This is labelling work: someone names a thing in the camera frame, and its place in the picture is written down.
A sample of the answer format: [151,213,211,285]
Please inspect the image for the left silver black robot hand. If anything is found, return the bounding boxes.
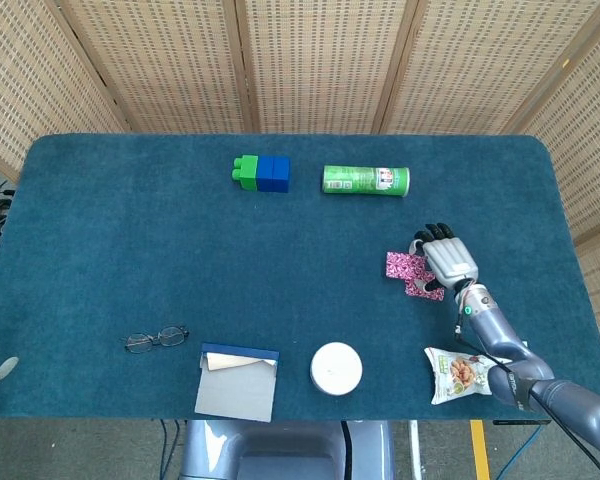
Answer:
[0,283,20,390]

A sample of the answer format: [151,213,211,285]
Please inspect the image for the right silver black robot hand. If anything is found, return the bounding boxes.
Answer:
[407,222,480,296]

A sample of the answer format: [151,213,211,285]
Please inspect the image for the pink patterned playing card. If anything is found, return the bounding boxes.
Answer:
[384,250,427,280]
[403,276,445,302]

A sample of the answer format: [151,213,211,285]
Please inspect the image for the white nut snack bag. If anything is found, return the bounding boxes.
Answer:
[423,346,504,406]

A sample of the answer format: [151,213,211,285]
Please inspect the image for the green chip can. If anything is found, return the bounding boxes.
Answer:
[322,164,411,198]

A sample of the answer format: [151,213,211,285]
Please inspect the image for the clear round plastic tub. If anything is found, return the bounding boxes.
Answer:
[309,341,365,398]

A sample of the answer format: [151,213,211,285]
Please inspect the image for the thin-framed eyeglasses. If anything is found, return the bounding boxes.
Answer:
[123,324,190,355]

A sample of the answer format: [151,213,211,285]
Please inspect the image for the woven rattan screen panel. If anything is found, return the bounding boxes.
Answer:
[234,0,424,135]
[0,0,131,184]
[509,19,600,361]
[379,0,600,135]
[54,0,254,135]

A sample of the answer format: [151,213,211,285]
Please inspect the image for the white table leg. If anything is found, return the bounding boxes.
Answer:
[408,419,424,480]

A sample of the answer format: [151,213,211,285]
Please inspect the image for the blue building block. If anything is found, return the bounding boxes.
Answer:
[272,156,292,194]
[257,155,276,193]

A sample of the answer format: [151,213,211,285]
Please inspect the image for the blue carpet table cover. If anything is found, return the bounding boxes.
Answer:
[0,133,600,421]

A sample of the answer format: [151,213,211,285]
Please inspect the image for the green building block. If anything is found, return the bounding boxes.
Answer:
[232,154,260,192]

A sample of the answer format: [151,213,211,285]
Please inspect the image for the blue box with grey flap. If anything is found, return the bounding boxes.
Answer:
[193,342,281,424]

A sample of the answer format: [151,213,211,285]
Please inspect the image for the grey-blue robot torso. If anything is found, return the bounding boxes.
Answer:
[177,419,396,480]

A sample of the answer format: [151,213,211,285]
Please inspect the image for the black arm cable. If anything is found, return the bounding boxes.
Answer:
[454,304,600,480]

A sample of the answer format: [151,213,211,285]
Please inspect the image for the blue floor cable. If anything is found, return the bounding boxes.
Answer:
[158,419,182,480]
[499,424,541,480]

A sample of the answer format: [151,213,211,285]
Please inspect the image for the black torso cable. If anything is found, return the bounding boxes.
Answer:
[340,421,357,480]

